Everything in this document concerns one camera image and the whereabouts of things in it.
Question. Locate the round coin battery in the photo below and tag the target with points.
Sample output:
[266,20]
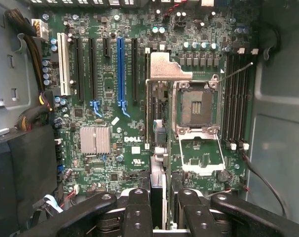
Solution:
[223,176]

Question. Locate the long black expansion slot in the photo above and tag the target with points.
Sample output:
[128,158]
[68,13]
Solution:
[134,69]
[93,69]
[79,69]

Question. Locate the silver socket cover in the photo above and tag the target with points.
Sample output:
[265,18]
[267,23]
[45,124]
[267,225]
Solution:
[203,169]

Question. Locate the blue expansion slot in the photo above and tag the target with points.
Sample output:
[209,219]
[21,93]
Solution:
[121,69]

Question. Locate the CPU socket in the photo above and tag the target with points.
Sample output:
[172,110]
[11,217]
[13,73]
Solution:
[196,106]

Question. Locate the green motherboard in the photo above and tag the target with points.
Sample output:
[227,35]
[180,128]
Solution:
[102,74]

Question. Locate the white expansion slot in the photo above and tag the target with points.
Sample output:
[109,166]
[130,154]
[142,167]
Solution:
[63,64]

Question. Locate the silver chipset heatsink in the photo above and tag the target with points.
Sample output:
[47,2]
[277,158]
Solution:
[95,140]

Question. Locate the black plastic shroud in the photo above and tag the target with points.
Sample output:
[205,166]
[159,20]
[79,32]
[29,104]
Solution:
[28,160]

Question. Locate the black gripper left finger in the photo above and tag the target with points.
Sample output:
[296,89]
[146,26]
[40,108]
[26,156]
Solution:
[90,212]

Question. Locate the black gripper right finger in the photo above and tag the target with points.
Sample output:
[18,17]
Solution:
[250,217]

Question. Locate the open PC case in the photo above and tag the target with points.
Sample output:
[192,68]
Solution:
[275,98]

